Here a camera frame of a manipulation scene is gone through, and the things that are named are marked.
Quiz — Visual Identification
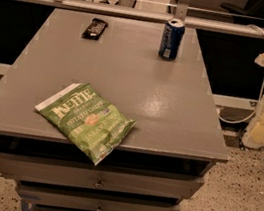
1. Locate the blue pepsi can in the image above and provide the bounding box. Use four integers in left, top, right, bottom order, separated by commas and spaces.
158, 18, 185, 61

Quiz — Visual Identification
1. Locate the black candy bar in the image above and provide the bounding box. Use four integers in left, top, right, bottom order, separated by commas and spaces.
81, 18, 109, 40

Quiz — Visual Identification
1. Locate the green jalapeno chip bag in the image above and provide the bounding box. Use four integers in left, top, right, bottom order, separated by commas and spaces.
35, 83, 136, 165

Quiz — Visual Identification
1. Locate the white cable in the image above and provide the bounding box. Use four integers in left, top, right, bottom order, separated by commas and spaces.
216, 21, 264, 130

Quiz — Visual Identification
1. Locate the grey drawer cabinet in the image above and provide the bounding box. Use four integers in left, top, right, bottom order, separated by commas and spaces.
0, 9, 228, 211

